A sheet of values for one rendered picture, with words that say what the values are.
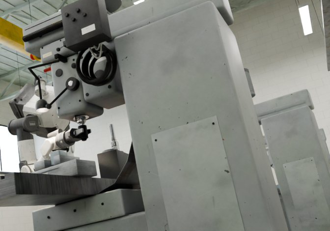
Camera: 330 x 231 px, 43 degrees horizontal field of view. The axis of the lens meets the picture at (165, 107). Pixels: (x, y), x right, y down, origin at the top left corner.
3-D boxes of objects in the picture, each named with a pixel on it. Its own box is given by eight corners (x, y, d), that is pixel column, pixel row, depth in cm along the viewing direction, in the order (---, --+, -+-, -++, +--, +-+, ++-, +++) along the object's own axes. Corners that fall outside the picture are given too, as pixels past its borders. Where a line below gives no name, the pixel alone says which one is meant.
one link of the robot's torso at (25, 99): (18, 144, 275) (-2, 104, 251) (46, 110, 298) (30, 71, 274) (56, 153, 265) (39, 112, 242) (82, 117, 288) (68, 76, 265)
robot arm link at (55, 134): (60, 148, 223) (46, 153, 229) (75, 146, 232) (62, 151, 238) (55, 128, 225) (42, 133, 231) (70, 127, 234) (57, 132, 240)
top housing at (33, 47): (22, 52, 229) (19, 26, 234) (52, 65, 253) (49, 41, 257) (96, 21, 214) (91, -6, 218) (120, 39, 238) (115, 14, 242)
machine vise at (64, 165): (16, 192, 191) (13, 168, 194) (39, 192, 204) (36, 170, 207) (77, 174, 178) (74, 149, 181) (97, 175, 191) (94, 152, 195)
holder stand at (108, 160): (101, 186, 230) (96, 151, 236) (115, 188, 251) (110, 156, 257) (122, 182, 228) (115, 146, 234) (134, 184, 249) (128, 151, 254)
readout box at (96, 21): (64, 47, 187) (58, 6, 193) (75, 53, 195) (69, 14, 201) (101, 32, 180) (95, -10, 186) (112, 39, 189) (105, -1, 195)
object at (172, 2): (77, 62, 216) (72, 28, 221) (100, 73, 236) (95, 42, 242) (224, 6, 190) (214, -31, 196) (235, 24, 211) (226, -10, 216)
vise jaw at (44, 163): (34, 171, 188) (33, 162, 190) (56, 172, 202) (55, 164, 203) (44, 168, 186) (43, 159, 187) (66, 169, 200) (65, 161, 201)
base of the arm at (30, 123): (12, 140, 249) (4, 123, 246) (25, 131, 260) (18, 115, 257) (30, 136, 242) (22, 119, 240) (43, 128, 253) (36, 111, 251)
